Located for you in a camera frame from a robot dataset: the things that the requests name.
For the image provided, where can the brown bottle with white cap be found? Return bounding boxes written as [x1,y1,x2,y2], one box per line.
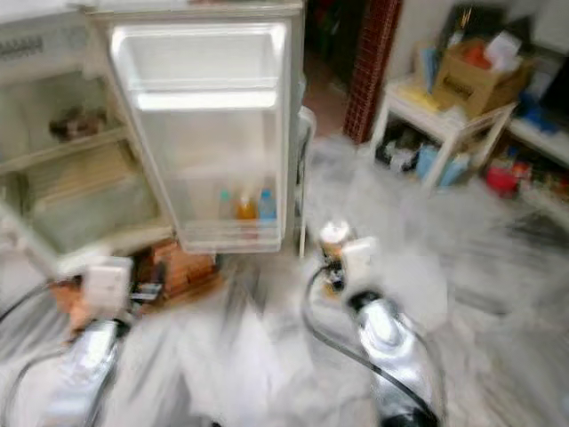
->
[318,220,353,293]

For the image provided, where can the silver mini fridge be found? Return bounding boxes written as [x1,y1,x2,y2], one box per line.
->
[0,0,310,281]

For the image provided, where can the blue drink bottle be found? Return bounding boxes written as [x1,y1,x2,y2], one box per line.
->
[259,189,277,223]

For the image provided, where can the orange drink bottle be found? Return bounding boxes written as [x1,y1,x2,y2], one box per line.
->
[236,190,259,223]

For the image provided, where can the clear bottle with teal cap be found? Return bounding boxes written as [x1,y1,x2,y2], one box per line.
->
[217,189,233,223]

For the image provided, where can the black and white box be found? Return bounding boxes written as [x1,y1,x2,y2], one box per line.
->
[375,138,414,170]

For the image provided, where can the light blue containers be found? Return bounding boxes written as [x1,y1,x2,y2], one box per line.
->
[413,142,472,188]

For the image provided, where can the white folding chair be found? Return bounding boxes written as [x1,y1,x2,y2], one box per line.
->
[295,105,318,259]

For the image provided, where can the dark food item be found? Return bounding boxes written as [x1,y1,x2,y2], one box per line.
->
[49,107,109,141]

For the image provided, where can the white shelf stand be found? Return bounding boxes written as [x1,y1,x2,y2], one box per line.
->
[369,76,518,189]

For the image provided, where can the red bowl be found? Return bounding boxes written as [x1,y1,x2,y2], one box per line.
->
[485,165,519,197]

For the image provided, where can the red tiled pillar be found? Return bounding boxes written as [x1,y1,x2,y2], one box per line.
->
[342,0,403,143]

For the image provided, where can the upright books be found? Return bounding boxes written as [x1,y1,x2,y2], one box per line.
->
[418,44,441,94]

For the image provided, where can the brown cardboard box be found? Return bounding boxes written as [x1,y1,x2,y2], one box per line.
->
[431,40,533,118]

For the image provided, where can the low white shelf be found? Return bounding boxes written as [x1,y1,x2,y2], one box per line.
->
[507,116,569,223]

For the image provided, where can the white crumpled paper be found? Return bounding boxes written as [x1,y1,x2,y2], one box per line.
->
[485,31,524,72]

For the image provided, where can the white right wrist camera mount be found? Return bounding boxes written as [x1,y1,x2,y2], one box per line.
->
[338,236,380,296]

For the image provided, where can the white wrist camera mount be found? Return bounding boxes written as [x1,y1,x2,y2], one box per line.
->
[338,236,380,296]
[83,256,134,318]

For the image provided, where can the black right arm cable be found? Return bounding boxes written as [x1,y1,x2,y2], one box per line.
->
[301,267,410,392]

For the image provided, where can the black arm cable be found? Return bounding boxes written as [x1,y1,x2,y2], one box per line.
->
[0,285,85,326]
[301,267,410,392]

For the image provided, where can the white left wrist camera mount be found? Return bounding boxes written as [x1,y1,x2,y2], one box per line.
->
[83,256,134,318]

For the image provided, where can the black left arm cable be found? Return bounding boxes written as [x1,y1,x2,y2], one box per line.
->
[0,285,85,326]

